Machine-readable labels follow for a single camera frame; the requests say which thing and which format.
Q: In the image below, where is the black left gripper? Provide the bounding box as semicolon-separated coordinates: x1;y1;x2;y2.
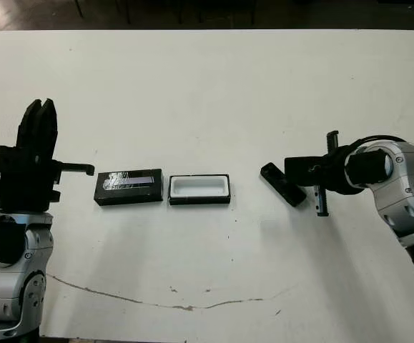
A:
0;96;96;212

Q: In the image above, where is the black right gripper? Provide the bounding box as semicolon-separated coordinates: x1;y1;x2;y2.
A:
284;130;353;218

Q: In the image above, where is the slim black camera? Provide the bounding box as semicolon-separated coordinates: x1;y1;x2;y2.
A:
260;162;307;207

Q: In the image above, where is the black box lid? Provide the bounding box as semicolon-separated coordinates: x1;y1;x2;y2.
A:
93;168;163;207

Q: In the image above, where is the black box base white insert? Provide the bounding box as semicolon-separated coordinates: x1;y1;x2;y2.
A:
168;174;232;207

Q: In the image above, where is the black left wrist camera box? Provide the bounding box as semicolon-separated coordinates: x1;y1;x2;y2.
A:
0;144;39;173

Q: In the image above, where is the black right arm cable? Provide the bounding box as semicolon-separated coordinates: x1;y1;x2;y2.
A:
349;134;413;153

